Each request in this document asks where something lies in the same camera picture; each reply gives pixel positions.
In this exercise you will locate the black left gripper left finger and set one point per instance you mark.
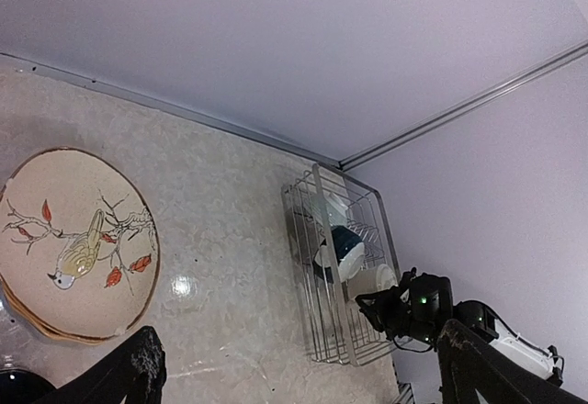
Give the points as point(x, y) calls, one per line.
point(134, 372)

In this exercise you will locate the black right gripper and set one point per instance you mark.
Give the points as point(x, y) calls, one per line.
point(386, 311)

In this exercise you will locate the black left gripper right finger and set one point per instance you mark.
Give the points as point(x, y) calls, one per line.
point(472, 371)

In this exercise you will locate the white mug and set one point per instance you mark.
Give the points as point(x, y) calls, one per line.
point(371, 280)

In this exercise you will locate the dark blue mug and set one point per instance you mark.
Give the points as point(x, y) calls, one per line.
point(19, 386)

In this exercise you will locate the cream bird pattern plate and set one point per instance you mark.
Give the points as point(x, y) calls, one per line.
point(79, 245)

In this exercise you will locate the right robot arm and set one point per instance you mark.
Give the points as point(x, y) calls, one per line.
point(420, 306)

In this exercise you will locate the teal white bowl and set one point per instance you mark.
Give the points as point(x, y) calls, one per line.
point(349, 251)

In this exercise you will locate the light green bowl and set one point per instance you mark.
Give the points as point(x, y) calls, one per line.
point(336, 209)

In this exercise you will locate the wire dish rack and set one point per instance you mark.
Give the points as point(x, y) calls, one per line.
point(338, 332)

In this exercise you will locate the right aluminium post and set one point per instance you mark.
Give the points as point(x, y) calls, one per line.
point(459, 110)

